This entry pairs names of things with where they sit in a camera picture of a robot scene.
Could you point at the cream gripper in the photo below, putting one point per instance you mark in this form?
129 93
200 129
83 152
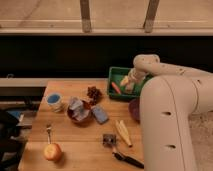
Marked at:
133 77

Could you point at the green plastic tray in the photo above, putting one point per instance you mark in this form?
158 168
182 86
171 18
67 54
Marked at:
116 74

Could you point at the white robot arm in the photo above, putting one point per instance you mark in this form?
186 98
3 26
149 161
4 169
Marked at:
166 100

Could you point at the orange carrot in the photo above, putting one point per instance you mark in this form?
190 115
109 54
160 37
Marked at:
115 87

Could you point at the purple bowl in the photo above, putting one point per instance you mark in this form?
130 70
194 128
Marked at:
134 109

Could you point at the dark red grapes bunch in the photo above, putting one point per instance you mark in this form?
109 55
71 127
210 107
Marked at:
94 94

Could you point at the blue sponge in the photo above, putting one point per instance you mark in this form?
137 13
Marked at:
100 115

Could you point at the yellow banana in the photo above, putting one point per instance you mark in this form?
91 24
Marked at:
122 130

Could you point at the crumpled white blue cloth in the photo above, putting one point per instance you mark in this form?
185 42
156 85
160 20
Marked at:
77 110

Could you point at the brown bowl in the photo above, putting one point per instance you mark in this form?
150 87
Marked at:
87 120

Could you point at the white cup blue inside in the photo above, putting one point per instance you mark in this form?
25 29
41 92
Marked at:
54 101

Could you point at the red yellow apple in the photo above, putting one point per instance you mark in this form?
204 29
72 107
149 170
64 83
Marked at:
52 152

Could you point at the black chair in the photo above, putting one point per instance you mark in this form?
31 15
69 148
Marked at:
7 144

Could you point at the black handled spatula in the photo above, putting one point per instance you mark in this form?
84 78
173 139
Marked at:
110 141

